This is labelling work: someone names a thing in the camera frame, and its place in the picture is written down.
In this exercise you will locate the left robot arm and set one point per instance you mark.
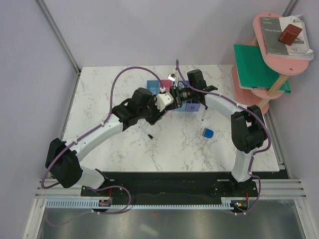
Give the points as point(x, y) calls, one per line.
point(63, 159)

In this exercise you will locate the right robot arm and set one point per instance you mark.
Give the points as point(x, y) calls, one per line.
point(248, 130)

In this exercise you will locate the blue-capped white pen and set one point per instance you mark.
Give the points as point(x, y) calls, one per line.
point(204, 113)

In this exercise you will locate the black-capped white pen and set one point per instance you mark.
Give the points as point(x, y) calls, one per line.
point(148, 134)

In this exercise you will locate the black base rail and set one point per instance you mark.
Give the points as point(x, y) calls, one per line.
point(171, 187)

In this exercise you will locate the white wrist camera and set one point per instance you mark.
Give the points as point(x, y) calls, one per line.
point(163, 100)
point(173, 77)

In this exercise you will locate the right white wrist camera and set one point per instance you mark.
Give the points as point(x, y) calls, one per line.
point(173, 77)

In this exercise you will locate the pink bin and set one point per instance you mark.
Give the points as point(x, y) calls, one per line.
point(164, 86)

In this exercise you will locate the white spiral notebook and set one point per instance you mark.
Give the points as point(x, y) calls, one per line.
point(300, 49)

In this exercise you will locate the light blue bin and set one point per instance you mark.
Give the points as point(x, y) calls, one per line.
point(183, 107)
point(153, 86)

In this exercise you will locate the blue eraser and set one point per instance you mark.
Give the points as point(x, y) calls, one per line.
point(207, 133)

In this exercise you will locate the dark red card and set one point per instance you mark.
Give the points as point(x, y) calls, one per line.
point(290, 34)

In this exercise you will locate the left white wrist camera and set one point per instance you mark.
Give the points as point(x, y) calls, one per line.
point(163, 100)

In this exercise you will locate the green folder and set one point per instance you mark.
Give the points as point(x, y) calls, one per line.
point(253, 72)

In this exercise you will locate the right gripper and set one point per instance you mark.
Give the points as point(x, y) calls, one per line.
point(176, 96)

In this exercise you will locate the grey setup guide booklet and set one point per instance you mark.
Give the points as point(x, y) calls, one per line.
point(271, 30)

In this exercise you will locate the white slotted cable duct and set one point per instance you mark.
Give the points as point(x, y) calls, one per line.
point(107, 204)

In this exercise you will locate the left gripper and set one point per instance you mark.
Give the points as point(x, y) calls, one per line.
point(158, 116)

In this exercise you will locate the pink two-tier stand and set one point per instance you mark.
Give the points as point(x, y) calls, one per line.
point(286, 67)

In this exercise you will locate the purple bin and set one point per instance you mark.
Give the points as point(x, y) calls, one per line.
point(192, 106)

